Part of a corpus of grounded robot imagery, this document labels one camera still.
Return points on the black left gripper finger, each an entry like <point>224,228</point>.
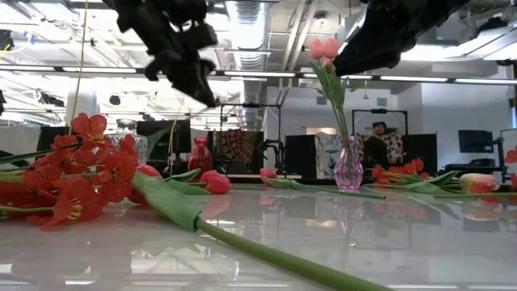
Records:
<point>190,78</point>
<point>157,70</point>

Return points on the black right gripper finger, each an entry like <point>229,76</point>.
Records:
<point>363,56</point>

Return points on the clear glass vase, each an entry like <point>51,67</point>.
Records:
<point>139,147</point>

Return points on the red glass vase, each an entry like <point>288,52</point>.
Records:
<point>200,159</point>

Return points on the purple glass vase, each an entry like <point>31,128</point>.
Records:
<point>348,169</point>

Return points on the black computer monitor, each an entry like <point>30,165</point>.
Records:
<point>182,137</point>

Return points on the mandala print tapestry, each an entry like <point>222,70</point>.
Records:
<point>238,147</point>

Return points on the person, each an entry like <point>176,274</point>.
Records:
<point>375,149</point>

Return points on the floral patterned cloth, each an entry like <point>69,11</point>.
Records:
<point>396,145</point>

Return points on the black partition panel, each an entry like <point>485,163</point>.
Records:
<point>420,147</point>
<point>299,157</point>

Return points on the red small-blossom flower bunch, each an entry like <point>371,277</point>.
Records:
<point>404,167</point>
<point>76,202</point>

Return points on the black metal stand frame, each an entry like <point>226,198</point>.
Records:
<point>379,110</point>
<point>250,105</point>

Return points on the long ceiling light rail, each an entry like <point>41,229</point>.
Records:
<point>262,73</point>

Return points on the silver ceiling ventilation duct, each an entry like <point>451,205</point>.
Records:
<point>248,32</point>

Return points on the dark wall monitor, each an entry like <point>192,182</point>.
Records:
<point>476,141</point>

